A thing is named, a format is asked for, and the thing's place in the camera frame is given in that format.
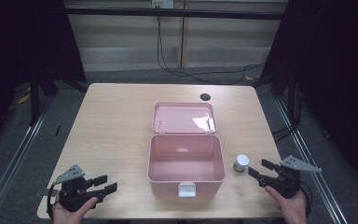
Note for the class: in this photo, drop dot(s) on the white wall socket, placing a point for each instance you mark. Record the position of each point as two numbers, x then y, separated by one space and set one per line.
162 3

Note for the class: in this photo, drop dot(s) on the pink plastic storage box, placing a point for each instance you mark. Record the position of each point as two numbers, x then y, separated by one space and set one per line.
186 155

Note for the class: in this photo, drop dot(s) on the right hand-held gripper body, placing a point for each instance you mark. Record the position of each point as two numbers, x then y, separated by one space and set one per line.
287 179

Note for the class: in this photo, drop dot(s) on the metal floor rail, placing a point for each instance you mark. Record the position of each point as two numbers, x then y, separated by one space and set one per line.
307 155
15 155

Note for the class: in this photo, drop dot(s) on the person's left hand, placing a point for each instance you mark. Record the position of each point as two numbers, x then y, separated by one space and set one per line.
71 215

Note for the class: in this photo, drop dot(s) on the black stand leg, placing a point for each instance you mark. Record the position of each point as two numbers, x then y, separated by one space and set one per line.
34 96

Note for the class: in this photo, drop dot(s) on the black round table grommet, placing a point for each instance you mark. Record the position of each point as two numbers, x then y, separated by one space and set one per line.
205 96

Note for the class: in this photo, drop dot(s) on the black horizontal frame bar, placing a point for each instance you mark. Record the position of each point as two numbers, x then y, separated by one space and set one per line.
174 13

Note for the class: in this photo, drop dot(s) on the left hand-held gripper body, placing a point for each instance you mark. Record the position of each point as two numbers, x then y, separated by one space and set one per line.
73 189

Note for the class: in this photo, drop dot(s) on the person's right hand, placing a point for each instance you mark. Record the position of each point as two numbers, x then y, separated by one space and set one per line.
289 207

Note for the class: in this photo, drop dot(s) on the yellow floor tape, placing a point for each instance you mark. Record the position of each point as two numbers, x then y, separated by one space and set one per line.
23 99

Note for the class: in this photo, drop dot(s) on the black curtain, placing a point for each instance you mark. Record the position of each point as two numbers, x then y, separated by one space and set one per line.
335 77
21 40

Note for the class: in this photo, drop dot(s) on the small silver cylinder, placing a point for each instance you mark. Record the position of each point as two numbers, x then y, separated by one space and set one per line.
241 163

